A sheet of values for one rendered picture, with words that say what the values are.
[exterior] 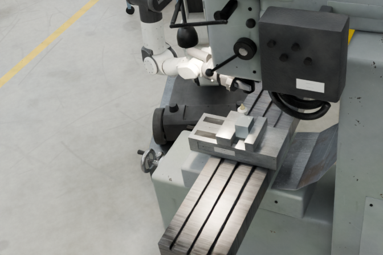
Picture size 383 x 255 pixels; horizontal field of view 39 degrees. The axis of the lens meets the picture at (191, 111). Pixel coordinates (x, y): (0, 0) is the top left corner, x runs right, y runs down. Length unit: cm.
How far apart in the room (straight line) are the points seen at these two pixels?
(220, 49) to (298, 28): 52
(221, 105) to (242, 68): 110
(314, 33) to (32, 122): 306
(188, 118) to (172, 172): 57
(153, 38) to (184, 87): 90
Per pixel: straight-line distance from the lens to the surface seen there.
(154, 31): 217
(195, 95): 297
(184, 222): 185
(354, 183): 175
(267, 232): 223
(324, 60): 130
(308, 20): 128
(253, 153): 194
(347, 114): 156
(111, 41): 471
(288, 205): 203
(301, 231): 214
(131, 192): 330
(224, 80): 192
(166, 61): 218
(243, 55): 168
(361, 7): 150
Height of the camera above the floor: 239
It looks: 39 degrees down
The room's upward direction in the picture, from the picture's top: 10 degrees counter-clockwise
